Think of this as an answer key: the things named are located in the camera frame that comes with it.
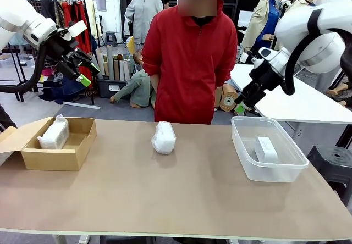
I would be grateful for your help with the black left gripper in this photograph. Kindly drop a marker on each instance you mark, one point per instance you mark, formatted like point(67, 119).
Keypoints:
point(61, 46)

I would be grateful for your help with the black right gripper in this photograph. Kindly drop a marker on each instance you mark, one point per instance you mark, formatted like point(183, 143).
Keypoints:
point(264, 76)

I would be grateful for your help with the unwrapped white clock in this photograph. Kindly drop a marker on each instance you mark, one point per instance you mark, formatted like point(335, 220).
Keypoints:
point(265, 149)

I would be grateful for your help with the rounded bubble-wrapped clock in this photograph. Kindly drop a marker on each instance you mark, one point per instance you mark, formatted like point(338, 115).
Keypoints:
point(163, 139)

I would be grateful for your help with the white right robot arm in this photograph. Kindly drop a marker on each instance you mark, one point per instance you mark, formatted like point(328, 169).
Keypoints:
point(324, 24)

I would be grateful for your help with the person's right forearm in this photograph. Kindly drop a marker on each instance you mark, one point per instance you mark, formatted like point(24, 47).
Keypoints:
point(154, 83)

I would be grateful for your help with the brown paper spool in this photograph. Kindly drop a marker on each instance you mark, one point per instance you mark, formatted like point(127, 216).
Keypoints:
point(228, 101)

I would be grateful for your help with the slanted grey paper roll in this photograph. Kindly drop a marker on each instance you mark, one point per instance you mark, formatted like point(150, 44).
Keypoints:
point(96, 68)

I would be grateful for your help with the beige paper roll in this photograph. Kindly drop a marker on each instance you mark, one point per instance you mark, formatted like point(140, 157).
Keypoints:
point(101, 60)

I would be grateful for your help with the dark blue cloth pile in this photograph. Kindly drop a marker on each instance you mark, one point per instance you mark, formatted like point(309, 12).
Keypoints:
point(68, 90)

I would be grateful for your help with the upright grey tube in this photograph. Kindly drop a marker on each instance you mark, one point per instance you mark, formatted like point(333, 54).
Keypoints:
point(110, 62)

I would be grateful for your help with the black storage bin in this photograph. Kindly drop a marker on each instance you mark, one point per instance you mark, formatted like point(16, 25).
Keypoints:
point(105, 88)

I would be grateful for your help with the brown cardboard tube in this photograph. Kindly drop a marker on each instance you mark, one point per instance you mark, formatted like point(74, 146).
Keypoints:
point(116, 71)

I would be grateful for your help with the metal clothes rack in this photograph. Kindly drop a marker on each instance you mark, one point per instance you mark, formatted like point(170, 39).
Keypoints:
point(82, 105)

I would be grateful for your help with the grey step stool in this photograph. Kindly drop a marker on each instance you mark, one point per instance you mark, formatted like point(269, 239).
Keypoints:
point(111, 38)

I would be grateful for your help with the white paper roll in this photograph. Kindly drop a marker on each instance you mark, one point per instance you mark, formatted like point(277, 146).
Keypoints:
point(123, 71)

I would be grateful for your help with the yellow paper bag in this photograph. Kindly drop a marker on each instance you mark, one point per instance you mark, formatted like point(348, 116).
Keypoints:
point(130, 44)

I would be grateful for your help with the red hanging dress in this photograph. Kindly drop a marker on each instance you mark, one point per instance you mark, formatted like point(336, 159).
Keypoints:
point(71, 11)

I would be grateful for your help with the white side table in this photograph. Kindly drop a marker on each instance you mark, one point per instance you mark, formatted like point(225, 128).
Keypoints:
point(302, 109)

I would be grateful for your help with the black hanging garment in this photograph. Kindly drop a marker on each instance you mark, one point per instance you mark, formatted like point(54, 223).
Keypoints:
point(49, 10)

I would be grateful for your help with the seated mannequin in green shirt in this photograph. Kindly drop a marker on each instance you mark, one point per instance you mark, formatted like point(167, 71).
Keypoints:
point(140, 87)

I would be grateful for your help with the person in red jacket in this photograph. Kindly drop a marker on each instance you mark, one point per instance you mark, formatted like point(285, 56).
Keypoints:
point(189, 62)

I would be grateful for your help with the clear plastic container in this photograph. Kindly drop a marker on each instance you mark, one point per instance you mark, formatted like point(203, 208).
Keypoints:
point(275, 174)

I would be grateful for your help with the mannequin in grey hoodie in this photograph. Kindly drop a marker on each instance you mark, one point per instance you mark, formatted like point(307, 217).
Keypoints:
point(143, 10)

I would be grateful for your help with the white monitor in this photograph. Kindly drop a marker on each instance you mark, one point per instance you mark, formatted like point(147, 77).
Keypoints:
point(243, 18)

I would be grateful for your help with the mannequin in beige coat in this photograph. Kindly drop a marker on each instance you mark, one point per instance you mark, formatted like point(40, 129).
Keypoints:
point(259, 18)

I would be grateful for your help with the black fabric object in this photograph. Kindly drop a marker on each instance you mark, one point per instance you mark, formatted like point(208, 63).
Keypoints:
point(5, 117)

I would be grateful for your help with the open cardboard box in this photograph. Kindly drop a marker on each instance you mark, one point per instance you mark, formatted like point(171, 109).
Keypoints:
point(55, 158)

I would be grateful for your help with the bare seated mannequin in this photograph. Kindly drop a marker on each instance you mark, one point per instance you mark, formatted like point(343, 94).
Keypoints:
point(339, 91)

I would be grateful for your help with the black plastic stool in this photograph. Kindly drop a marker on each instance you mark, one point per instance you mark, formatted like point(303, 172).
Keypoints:
point(335, 161)

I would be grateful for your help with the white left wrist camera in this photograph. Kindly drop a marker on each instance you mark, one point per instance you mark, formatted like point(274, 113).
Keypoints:
point(77, 29)

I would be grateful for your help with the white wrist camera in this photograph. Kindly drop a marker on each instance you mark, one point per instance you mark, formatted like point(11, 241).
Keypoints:
point(77, 29)
point(244, 57)

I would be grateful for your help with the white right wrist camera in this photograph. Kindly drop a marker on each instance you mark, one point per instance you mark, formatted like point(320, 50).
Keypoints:
point(244, 57)

